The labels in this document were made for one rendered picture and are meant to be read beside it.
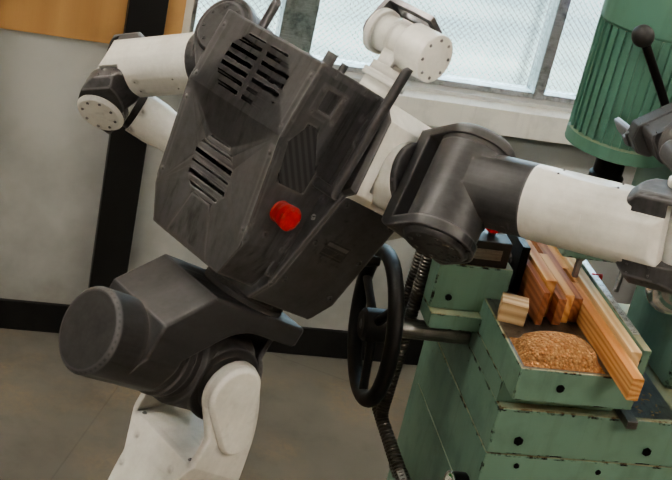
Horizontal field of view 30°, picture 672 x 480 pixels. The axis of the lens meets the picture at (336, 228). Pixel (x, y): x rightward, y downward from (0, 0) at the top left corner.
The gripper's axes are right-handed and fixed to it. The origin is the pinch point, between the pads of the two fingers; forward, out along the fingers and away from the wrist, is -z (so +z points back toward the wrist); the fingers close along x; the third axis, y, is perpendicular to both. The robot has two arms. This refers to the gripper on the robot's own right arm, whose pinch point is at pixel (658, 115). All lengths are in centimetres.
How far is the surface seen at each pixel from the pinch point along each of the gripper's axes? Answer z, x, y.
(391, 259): -22, 45, 15
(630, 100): -16.5, -0.6, 4.5
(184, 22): -149, 70, -1
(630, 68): -17.3, -2.5, -0.4
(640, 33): -8.8, -3.6, -9.1
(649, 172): -25.7, -1.8, 23.7
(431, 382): -35, 49, 52
